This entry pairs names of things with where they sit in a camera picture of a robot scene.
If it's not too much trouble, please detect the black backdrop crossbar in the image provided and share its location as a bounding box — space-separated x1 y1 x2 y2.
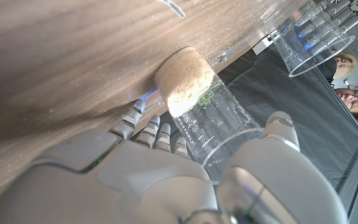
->
335 142 358 191

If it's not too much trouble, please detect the white power strip box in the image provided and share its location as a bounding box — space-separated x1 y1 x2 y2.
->
252 35 275 56

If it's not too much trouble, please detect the black backdrop curtain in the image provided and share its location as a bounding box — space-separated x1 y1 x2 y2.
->
166 46 358 189

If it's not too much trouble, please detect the sugar-filled clear plastic cup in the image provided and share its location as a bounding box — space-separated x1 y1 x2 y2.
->
153 45 264 185

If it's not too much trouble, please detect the person in brown sweater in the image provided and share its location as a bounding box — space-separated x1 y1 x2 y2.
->
318 52 357 82

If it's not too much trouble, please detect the seated person blue patterned shirt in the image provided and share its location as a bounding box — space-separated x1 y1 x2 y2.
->
334 86 358 121

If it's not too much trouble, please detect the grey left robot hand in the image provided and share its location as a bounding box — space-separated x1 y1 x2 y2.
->
293 0 358 52

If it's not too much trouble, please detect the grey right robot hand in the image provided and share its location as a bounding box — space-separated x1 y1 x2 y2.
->
0 98 351 224

